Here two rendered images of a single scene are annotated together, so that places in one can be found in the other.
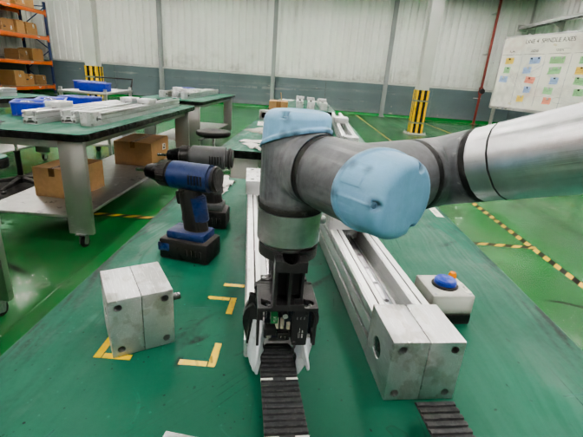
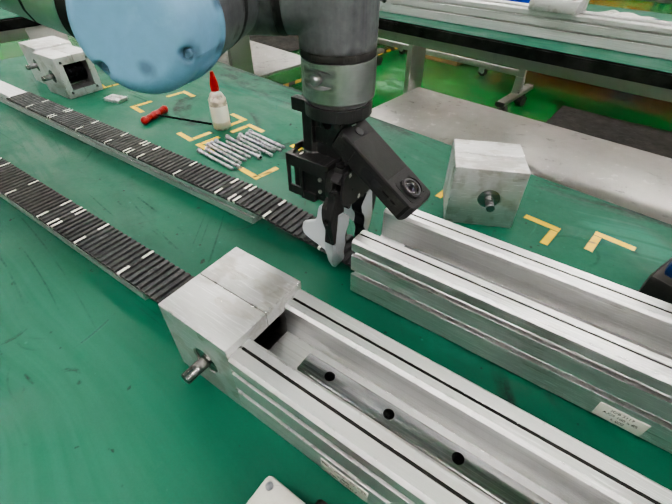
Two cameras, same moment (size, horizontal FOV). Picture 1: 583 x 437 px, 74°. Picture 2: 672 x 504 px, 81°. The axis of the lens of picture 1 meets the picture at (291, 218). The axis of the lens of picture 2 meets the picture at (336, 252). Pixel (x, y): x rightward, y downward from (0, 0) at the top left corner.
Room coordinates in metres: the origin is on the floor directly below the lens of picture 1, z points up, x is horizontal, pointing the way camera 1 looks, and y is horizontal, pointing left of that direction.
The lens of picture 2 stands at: (0.71, -0.31, 1.15)
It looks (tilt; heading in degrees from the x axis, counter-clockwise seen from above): 42 degrees down; 132
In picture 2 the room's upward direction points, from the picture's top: straight up
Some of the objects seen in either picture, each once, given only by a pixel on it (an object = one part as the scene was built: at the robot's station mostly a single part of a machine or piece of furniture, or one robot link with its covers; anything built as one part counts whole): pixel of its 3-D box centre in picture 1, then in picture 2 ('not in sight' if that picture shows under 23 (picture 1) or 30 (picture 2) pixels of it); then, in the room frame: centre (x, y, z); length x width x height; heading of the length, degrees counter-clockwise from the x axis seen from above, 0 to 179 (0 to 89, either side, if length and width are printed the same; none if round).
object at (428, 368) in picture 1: (419, 349); (230, 331); (0.47, -0.20, 0.83); 0.12 x 0.09 x 0.10; 97
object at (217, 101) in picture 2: not in sight; (217, 100); (-0.04, 0.14, 0.84); 0.04 x 0.04 x 0.12
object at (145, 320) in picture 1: (145, 304); (482, 187); (0.53, 0.22, 0.83); 0.11 x 0.10 x 0.10; 122
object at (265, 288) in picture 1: (285, 287); (333, 149); (0.42, 0.00, 0.94); 0.09 x 0.08 x 0.12; 7
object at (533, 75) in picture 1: (533, 110); not in sight; (5.60, -3.22, 0.97); 1.51 x 0.50 x 1.95; 19
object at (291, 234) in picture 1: (291, 225); (336, 79); (0.43, 0.00, 1.02); 0.08 x 0.08 x 0.05
